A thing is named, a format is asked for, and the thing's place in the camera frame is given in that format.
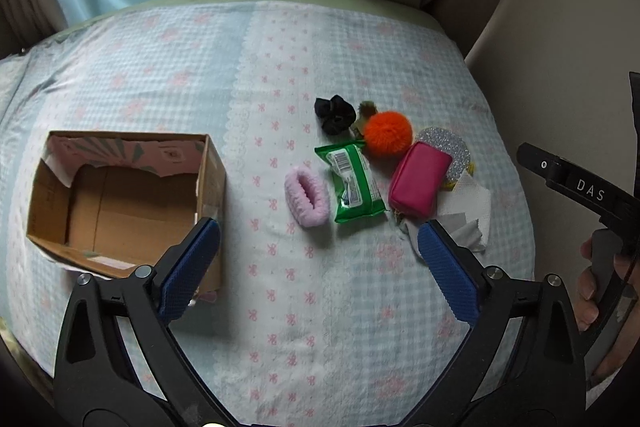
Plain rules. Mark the orange fluffy pompom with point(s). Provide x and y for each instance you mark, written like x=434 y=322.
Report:
x=388 y=135

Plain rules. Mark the silver glitter oval pad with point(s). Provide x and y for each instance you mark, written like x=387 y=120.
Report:
x=452 y=144

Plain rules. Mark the cardboard box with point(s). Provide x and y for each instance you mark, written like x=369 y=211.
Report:
x=110 y=201

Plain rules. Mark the patterned bed sheet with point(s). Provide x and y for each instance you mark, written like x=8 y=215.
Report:
x=340 y=326

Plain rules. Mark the olive green plush piece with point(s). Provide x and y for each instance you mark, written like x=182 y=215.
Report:
x=366 y=110

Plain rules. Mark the white tissue paper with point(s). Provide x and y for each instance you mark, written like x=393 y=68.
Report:
x=464 y=212

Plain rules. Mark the green wet wipes pack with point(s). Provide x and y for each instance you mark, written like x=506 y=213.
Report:
x=356 y=191

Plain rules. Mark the pink fluffy scrunchie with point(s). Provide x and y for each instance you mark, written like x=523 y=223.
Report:
x=307 y=197

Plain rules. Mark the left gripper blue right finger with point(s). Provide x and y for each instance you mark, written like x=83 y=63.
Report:
x=520 y=363

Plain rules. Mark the magenta pouch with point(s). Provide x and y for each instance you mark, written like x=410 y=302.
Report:
x=416 y=181

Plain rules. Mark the black scrunchie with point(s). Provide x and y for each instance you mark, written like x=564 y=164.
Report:
x=335 y=114

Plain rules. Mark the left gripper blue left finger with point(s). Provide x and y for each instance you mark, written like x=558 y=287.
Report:
x=94 y=380

